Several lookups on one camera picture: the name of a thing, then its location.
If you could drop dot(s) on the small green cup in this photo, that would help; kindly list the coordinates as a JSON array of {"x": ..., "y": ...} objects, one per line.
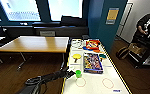
[{"x": 78, "y": 73}]

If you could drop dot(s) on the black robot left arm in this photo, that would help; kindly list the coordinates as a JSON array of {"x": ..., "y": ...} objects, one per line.
[{"x": 41, "y": 81}]

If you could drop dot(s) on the blue snack box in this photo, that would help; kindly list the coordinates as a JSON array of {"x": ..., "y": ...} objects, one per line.
[{"x": 92, "y": 62}]

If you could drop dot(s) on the white air hockey table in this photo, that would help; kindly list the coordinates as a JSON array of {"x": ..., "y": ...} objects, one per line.
[{"x": 94, "y": 81}]

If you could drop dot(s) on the clear glass bowl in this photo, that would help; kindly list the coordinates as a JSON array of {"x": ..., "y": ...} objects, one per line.
[{"x": 77, "y": 42}]

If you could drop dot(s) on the teal paddle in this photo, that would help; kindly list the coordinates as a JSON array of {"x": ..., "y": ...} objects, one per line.
[{"x": 102, "y": 56}]

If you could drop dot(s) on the red flat item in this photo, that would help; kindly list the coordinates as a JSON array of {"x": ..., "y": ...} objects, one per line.
[{"x": 92, "y": 44}]

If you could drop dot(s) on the black sofa cushion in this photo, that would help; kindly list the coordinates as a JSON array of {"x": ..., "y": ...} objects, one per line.
[{"x": 72, "y": 21}]

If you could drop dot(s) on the brown backpack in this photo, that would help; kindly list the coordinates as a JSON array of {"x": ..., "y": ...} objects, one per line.
[{"x": 122, "y": 52}]

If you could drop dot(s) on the dark sofa row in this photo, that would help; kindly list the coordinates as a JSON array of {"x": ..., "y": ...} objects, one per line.
[{"x": 24, "y": 30}]

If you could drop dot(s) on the brown cardboard box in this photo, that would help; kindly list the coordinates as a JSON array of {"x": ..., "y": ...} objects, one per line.
[{"x": 137, "y": 49}]

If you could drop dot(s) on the white framed door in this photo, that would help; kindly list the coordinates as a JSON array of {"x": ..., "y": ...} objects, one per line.
[{"x": 124, "y": 20}]

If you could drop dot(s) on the black wheeled cart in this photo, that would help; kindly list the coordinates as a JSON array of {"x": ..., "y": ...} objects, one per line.
[{"x": 146, "y": 60}]

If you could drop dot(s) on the yellow wall sign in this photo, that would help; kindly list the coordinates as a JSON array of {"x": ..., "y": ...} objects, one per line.
[{"x": 112, "y": 15}]

